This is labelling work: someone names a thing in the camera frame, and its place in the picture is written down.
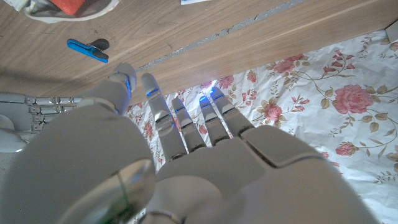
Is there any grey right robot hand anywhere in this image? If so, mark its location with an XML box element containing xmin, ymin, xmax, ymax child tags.
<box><xmin>0</xmin><ymin>91</ymin><xmax>85</xmax><ymax>153</ymax></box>

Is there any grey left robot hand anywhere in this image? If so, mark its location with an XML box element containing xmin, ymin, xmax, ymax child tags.
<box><xmin>0</xmin><ymin>62</ymin><xmax>382</xmax><ymax>224</ymax></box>

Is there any blue black clip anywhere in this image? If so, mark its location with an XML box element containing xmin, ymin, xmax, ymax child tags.
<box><xmin>67</xmin><ymin>38</ymin><xmax>111</xmax><ymax>64</ymax></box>

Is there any floral backdrop cloth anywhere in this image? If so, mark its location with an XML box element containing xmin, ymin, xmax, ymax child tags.
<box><xmin>124</xmin><ymin>29</ymin><xmax>398</xmax><ymax>224</ymax></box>

